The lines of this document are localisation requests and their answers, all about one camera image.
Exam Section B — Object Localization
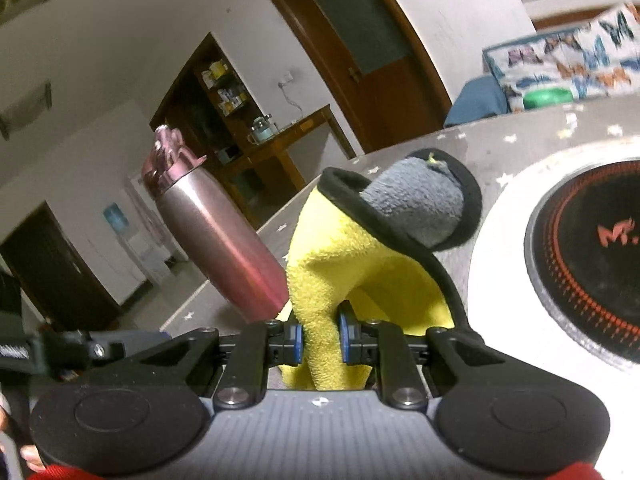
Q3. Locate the pink metal thermos bottle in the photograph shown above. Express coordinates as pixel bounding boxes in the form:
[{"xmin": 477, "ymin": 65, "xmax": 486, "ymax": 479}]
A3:
[{"xmin": 141, "ymin": 125, "xmax": 288, "ymax": 322}]

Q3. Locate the yellow grey cleaning cloth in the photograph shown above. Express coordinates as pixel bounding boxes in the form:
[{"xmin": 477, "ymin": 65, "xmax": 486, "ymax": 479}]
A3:
[{"xmin": 278, "ymin": 158, "xmax": 482, "ymax": 390}]

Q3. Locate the person left hand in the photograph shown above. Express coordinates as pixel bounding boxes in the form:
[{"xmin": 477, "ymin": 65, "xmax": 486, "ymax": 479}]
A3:
[{"xmin": 1, "ymin": 394, "xmax": 47, "ymax": 479}]

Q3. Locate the water dispenser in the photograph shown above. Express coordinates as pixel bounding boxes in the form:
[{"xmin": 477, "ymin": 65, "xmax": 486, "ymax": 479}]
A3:
[{"xmin": 103, "ymin": 203, "xmax": 154, "ymax": 284}]

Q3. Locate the wooden side table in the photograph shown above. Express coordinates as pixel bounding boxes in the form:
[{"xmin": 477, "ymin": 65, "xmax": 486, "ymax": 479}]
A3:
[{"xmin": 214, "ymin": 105, "xmax": 356, "ymax": 229}]

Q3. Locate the induction cooker in table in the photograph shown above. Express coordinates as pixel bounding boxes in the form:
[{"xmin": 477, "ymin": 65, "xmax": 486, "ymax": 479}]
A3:
[{"xmin": 467, "ymin": 135, "xmax": 640, "ymax": 371}]

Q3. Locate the teal kettle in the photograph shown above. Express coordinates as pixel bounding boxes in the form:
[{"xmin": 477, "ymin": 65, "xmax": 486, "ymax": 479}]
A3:
[{"xmin": 247, "ymin": 115, "xmax": 278, "ymax": 145}]

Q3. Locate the dark wooden bookshelf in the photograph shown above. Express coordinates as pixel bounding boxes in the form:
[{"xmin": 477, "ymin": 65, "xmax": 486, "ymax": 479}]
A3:
[{"xmin": 151, "ymin": 34, "xmax": 262, "ymax": 168}]

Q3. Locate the ceiling light fixture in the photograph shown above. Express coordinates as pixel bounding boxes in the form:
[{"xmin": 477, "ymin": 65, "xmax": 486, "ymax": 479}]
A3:
[{"xmin": 1, "ymin": 80, "xmax": 53, "ymax": 141}]

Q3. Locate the blue sofa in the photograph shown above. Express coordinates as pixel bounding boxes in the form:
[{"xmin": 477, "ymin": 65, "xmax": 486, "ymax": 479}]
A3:
[{"xmin": 444, "ymin": 75, "xmax": 510, "ymax": 128}]

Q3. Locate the green plastic bowl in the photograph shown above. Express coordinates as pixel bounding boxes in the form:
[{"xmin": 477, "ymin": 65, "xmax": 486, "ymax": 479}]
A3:
[{"xmin": 523, "ymin": 88, "xmax": 574, "ymax": 110}]

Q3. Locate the brown wooden door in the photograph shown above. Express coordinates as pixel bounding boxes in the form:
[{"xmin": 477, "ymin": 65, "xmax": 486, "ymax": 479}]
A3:
[{"xmin": 271, "ymin": 0, "xmax": 451, "ymax": 153}]

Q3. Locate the large butterfly pillow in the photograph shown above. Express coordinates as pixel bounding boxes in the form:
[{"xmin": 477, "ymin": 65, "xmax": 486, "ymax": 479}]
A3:
[{"xmin": 483, "ymin": 3, "xmax": 639, "ymax": 113}]

